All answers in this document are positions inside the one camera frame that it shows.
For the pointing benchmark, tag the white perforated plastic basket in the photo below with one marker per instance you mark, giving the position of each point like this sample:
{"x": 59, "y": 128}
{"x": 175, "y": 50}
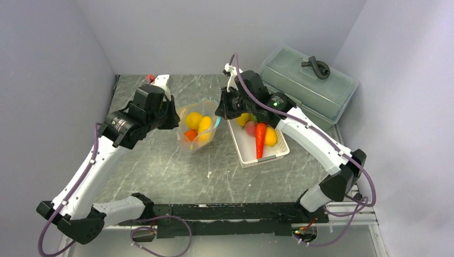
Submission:
{"x": 246, "y": 149}

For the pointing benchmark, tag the clear zip top bag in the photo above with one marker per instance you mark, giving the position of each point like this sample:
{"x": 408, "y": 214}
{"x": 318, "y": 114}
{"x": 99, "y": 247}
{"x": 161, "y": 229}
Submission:
{"x": 204, "y": 107}

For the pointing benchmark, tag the yellow toy apple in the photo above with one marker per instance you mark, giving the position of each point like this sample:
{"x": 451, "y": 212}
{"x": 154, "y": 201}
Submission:
{"x": 193, "y": 120}

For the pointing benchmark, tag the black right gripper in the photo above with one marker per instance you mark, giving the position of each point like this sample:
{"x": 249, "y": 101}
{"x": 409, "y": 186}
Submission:
{"x": 224, "y": 110}

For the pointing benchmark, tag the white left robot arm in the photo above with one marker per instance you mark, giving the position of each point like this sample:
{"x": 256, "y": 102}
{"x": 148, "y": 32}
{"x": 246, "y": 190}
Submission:
{"x": 74, "y": 211}

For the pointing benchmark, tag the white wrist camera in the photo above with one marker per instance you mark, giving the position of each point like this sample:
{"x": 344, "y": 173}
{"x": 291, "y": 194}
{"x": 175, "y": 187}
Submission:
{"x": 162, "y": 81}
{"x": 231, "y": 72}

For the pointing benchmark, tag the yellow toy fruit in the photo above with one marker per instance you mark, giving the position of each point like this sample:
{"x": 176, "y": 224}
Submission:
{"x": 270, "y": 137}

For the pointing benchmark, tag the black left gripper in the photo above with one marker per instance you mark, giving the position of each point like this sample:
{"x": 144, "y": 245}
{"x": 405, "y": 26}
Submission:
{"x": 172, "y": 122}

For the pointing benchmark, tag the yellow toy mango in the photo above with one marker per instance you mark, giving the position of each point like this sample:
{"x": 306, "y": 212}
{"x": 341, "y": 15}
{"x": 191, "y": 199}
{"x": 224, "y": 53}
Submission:
{"x": 204, "y": 135}

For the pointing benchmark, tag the pink toy peach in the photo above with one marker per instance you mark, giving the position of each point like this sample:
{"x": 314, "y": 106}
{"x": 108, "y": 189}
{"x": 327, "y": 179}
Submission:
{"x": 250, "y": 128}

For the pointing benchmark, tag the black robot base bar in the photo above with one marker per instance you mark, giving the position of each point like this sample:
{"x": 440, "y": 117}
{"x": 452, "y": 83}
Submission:
{"x": 216, "y": 219}

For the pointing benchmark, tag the orange toy tangerine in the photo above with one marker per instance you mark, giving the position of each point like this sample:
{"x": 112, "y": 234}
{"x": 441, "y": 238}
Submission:
{"x": 190, "y": 135}

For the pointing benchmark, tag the orange toy carrot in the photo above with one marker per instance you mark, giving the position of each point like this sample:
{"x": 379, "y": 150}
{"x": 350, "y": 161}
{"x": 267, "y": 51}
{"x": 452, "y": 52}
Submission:
{"x": 260, "y": 132}

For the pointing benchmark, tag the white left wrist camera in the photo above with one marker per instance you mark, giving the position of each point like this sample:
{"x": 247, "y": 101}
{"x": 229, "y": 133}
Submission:
{"x": 162, "y": 81}

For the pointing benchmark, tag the green storage box clear lid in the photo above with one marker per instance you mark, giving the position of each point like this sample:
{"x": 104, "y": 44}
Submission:
{"x": 322, "y": 92}

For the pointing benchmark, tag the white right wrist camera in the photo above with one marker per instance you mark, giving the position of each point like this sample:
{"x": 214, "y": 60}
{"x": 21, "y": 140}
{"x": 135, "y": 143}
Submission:
{"x": 231, "y": 72}

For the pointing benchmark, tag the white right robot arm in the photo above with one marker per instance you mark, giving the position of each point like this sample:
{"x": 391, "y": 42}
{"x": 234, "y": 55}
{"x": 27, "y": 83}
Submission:
{"x": 344, "y": 166}

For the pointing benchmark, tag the red toy strawberry with leaves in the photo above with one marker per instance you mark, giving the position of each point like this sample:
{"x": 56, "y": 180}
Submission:
{"x": 254, "y": 117}

